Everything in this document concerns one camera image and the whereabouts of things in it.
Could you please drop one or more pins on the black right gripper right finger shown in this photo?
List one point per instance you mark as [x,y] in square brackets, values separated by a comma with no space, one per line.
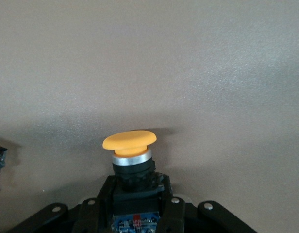
[173,213]

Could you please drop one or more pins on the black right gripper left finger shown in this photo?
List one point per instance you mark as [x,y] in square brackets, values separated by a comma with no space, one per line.
[96,213]

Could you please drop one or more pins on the brown table mat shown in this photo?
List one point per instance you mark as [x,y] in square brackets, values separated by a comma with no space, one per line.
[149,60]

